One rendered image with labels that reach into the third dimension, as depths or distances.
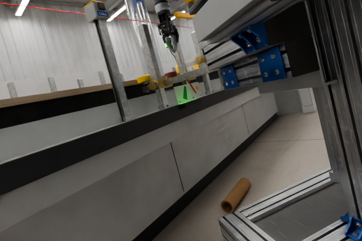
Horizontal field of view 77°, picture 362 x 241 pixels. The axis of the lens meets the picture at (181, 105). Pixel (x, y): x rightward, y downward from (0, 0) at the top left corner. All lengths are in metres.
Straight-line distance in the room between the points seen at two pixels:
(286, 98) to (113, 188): 3.21
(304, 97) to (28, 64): 7.72
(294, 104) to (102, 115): 3.23
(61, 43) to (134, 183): 8.20
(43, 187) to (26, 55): 8.04
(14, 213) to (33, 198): 0.06
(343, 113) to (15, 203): 0.95
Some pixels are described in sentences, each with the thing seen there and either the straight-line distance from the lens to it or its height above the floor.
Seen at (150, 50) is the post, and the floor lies 1.01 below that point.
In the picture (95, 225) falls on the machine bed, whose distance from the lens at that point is 1.22.
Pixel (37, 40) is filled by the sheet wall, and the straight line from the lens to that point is 9.07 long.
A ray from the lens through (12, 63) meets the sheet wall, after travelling 8.60.
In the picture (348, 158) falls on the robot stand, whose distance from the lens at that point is 0.81.
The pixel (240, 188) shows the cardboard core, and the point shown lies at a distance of 1.60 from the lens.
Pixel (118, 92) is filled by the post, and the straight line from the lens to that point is 1.02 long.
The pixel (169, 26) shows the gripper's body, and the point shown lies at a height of 1.10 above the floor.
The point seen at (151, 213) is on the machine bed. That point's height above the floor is 0.15.
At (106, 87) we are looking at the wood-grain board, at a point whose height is 0.88.
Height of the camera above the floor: 0.76
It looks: 3 degrees down
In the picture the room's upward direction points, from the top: 15 degrees counter-clockwise
